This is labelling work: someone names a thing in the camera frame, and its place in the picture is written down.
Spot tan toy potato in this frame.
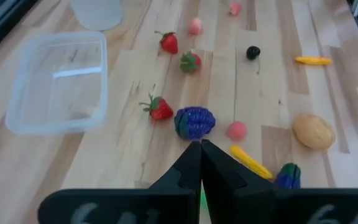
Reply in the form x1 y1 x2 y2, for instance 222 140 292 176
291 113 336 151

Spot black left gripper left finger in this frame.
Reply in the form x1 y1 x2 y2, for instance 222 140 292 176
37 140 202 224

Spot purple toy grape bunch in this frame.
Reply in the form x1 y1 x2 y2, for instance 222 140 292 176
174 106 216 141

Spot clear plastic tupperware container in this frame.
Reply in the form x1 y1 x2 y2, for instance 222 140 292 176
4 30 109 136

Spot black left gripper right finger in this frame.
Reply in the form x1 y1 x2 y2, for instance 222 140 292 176
200 139 358 224

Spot purple toy eggplant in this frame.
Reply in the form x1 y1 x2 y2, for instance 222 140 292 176
274 162 301 189

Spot white plant pot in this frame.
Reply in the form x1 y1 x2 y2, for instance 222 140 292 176
69 0 123 31

